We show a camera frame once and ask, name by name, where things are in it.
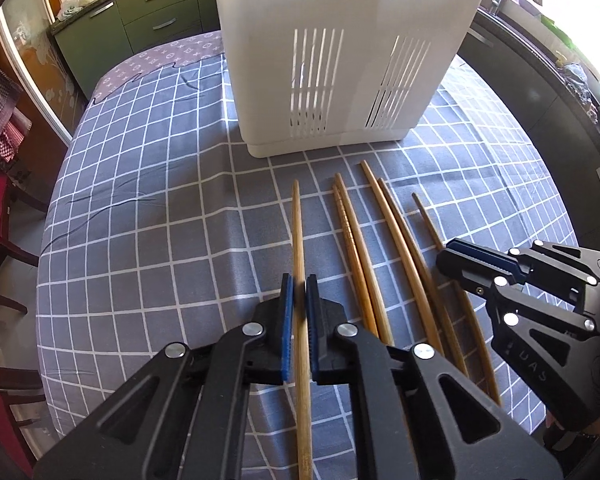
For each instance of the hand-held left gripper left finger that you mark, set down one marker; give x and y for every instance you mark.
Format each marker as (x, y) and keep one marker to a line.
(286, 325)

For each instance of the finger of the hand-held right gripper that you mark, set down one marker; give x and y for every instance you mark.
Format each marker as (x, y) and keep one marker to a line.
(500, 262)
(470, 275)

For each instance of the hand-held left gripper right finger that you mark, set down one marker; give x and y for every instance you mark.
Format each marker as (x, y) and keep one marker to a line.
(313, 325)

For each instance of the brown wooden chopstick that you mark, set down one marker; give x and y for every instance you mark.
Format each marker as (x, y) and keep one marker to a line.
(427, 220)

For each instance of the pale wooden chopstick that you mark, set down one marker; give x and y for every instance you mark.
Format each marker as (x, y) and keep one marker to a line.
(298, 240)

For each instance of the bunch of wooden chopsticks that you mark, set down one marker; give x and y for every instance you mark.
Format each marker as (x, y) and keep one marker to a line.
(346, 222)

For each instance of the white plastic utensil holder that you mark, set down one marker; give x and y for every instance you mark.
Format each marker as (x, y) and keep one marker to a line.
(260, 60)

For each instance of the dark green sink cabinet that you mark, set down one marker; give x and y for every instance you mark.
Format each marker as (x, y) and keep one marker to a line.
(530, 110)

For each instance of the blue checked tablecloth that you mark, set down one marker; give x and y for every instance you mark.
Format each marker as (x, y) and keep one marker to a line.
(155, 210)

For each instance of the crumpled dish cloth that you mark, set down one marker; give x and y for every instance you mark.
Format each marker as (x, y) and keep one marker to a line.
(577, 85)

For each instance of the green plastic bowl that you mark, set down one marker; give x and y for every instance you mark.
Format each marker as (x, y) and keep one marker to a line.
(555, 27)

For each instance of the kitchen window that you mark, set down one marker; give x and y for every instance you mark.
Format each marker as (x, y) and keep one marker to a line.
(585, 5)

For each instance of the dark wooden chair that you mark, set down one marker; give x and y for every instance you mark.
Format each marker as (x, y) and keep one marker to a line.
(5, 420)

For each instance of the purple patterned tablecloth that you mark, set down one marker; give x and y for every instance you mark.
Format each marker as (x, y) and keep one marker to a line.
(155, 57)

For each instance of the green base cabinet with drawers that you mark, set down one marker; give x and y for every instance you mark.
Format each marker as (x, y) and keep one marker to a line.
(105, 40)

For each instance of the glass sliding door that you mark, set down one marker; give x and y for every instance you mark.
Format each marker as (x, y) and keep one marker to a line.
(35, 65)

